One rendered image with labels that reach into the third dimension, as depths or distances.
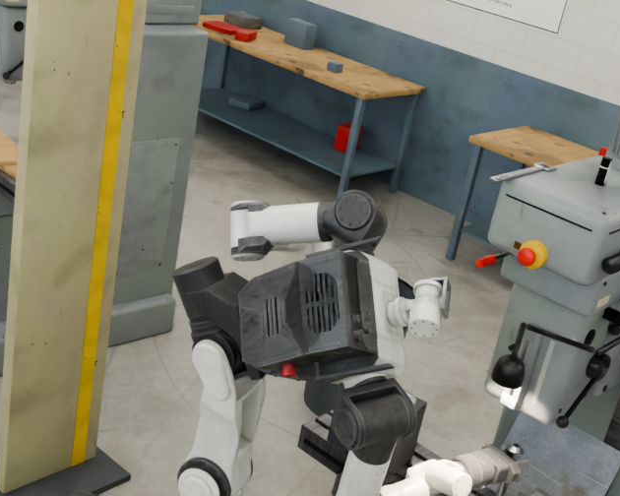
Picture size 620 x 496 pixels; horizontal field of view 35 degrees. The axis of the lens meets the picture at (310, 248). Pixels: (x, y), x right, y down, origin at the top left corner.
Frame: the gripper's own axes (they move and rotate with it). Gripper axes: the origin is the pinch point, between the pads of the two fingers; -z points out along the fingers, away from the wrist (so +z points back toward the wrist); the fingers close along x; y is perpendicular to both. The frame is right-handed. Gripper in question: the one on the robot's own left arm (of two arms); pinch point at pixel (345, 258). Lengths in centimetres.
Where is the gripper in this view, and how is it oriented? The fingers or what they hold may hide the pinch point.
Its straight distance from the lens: 265.1
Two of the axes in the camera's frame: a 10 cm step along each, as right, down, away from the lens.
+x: 9.6, -0.7, -2.7
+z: -2.8, -1.7, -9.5
